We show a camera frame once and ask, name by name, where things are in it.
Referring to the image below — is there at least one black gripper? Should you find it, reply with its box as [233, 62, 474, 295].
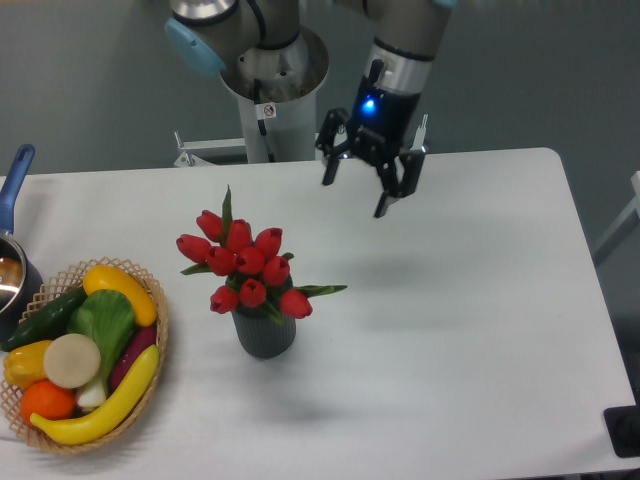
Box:
[315, 76, 426, 218]

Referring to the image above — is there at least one red tulip bouquet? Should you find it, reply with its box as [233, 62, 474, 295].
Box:
[176, 191, 347, 325]

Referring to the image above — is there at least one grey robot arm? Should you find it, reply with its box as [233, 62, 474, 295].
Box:
[164, 1, 454, 216]

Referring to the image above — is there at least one dark grey ribbed vase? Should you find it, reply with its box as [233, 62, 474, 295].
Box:
[232, 278, 296, 359]

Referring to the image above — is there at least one purple sweet potato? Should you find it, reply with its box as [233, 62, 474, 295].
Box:
[109, 326, 156, 391]

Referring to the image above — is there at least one yellow squash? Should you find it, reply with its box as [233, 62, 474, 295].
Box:
[82, 265, 158, 327]

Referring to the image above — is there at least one green bok choy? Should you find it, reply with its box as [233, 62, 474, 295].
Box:
[66, 290, 135, 412]

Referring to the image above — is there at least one woven wicker basket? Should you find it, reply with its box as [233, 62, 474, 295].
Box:
[1, 257, 169, 455]

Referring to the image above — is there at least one green cucumber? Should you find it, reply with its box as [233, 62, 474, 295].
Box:
[1, 288, 87, 352]

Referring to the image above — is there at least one white round radish slice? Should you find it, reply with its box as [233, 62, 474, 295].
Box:
[43, 334, 101, 389]

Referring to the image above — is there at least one black device at table edge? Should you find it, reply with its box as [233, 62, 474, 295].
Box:
[603, 405, 639, 458]

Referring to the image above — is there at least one yellow banana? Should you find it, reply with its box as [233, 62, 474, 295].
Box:
[30, 345, 160, 446]

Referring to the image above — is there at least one yellow bell pepper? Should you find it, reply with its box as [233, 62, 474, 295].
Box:
[3, 340, 53, 390]

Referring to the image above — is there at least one orange fruit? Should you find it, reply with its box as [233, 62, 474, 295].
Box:
[20, 380, 76, 426]

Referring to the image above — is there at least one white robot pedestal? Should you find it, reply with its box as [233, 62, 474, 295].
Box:
[165, 19, 431, 163]

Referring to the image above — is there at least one white frame at right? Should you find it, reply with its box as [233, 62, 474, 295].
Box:
[592, 171, 639, 268]

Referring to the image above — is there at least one blue handled saucepan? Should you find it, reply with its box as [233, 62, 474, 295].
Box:
[1, 144, 42, 341]

